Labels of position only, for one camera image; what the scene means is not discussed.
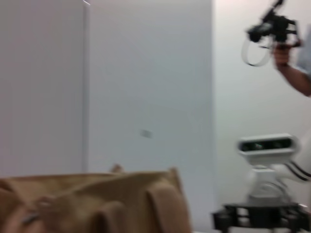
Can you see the person's bare hand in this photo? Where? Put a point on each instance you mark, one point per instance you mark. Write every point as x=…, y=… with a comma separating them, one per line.
x=281, y=57

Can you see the light blue shirt sleeve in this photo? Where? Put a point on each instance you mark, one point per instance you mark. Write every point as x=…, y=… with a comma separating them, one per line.
x=305, y=53

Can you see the person's bare forearm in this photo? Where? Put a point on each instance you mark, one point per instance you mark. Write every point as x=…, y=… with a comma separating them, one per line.
x=296, y=77

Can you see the white robot neck base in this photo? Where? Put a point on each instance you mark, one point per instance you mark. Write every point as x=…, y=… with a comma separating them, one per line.
x=264, y=184

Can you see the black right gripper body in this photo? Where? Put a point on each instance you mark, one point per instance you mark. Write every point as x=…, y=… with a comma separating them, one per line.
x=255, y=213

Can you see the white robot head camera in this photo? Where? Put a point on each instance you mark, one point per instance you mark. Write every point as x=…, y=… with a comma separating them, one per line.
x=267, y=145

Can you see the khaki canvas food bag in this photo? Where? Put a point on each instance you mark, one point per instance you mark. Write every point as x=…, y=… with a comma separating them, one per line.
x=136, y=194

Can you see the silver metal zipper pull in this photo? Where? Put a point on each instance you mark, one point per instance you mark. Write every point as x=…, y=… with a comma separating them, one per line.
x=36, y=211

